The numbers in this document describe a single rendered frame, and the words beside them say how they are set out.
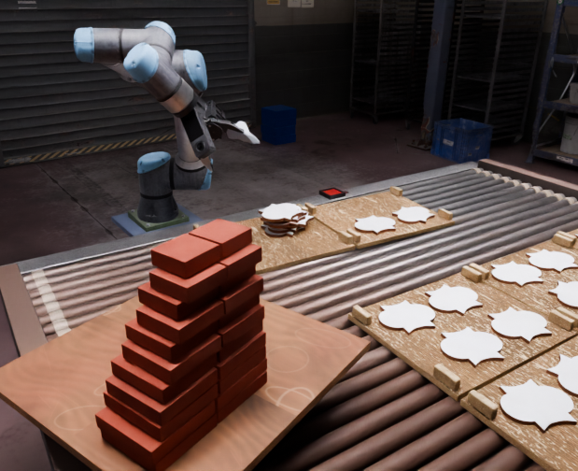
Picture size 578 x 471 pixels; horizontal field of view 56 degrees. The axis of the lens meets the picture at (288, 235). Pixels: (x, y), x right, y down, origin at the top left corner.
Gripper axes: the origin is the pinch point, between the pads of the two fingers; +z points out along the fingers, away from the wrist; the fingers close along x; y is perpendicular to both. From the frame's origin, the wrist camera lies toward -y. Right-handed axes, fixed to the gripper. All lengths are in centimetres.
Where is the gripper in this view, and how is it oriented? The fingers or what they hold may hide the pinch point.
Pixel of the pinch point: (235, 159)
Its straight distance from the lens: 138.9
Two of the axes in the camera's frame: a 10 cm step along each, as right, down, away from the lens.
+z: 5.5, 5.0, 6.7
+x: -8.3, 4.2, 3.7
